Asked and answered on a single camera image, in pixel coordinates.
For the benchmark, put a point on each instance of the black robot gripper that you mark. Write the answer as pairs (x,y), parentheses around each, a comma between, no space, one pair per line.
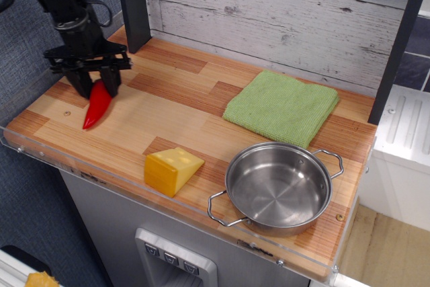
(85,49)

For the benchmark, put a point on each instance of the red chili pepper toy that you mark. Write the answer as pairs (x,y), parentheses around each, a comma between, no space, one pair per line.
(99,102)

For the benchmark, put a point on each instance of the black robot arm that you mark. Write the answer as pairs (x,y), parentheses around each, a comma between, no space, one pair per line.
(62,11)

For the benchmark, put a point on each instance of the green towel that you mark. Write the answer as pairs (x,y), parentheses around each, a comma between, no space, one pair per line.
(282,108)

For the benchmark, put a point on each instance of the yellow object at corner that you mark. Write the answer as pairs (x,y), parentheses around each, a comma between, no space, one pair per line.
(41,279)

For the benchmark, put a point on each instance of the yellow cheese wedge toy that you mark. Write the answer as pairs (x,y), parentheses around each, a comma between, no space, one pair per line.
(169,170)

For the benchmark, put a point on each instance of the grey toy fridge cabinet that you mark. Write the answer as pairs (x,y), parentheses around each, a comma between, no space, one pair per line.
(112,220)

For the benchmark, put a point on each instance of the silver dispenser panel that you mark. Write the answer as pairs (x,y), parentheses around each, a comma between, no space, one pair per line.
(169,264)

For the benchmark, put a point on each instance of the stainless steel pot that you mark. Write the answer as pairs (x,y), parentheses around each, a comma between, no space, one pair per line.
(279,189)

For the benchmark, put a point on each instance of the white toy sink unit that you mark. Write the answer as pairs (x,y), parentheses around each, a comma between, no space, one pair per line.
(396,180)

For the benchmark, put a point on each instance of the dark left upright post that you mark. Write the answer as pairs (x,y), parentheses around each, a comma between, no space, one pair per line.
(137,27)

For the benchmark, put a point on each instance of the dark upright post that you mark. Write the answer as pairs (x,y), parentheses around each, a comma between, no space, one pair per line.
(405,29)
(137,27)

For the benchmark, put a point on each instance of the dark right upright post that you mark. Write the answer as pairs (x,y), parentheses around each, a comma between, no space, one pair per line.
(405,29)

